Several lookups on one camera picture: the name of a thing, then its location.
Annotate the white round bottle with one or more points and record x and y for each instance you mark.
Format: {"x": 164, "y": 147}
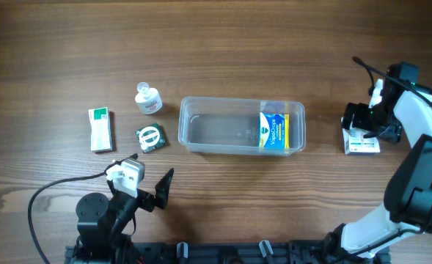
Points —
{"x": 148, "y": 98}

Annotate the clear plastic container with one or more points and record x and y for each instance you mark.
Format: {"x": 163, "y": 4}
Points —
{"x": 231, "y": 125}

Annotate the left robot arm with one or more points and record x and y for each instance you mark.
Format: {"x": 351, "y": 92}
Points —
{"x": 101, "y": 222}

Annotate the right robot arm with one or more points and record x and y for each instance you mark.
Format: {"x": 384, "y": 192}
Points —
{"x": 398, "y": 106}

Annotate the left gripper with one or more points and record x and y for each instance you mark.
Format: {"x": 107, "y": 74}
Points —
{"x": 148, "y": 200}

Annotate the dark green round tin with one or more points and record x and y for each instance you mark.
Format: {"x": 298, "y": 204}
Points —
{"x": 151, "y": 137}

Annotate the white green medicine box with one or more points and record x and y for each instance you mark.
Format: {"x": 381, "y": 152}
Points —
{"x": 100, "y": 130}

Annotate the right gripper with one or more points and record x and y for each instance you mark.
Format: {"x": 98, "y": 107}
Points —
{"x": 357, "y": 116}

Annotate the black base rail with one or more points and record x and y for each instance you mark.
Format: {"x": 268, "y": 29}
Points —
{"x": 293, "y": 252}

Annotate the blue VapoDrops packet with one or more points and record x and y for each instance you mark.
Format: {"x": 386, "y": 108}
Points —
{"x": 274, "y": 131}

